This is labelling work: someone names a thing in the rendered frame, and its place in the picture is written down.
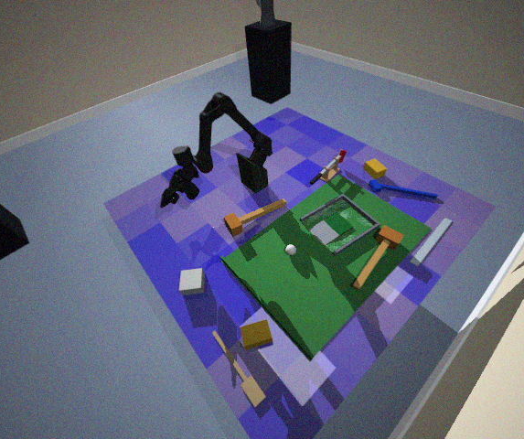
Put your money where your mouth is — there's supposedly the blue putter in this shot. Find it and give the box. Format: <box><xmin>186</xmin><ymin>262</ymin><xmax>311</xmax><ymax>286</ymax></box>
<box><xmin>369</xmin><ymin>179</ymin><xmax>438</xmax><ymax>198</ymax></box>

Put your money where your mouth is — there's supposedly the white golf ball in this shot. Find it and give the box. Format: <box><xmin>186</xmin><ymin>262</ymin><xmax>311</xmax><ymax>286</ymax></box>
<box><xmin>285</xmin><ymin>244</ymin><xmax>296</xmax><ymax>255</ymax></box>

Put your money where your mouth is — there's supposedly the yellow block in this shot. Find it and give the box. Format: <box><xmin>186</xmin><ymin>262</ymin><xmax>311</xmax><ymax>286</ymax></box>
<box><xmin>363</xmin><ymin>158</ymin><xmax>387</xmax><ymax>179</ymax></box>
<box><xmin>241</xmin><ymin>319</ymin><xmax>273</xmax><ymax>349</ymax></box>

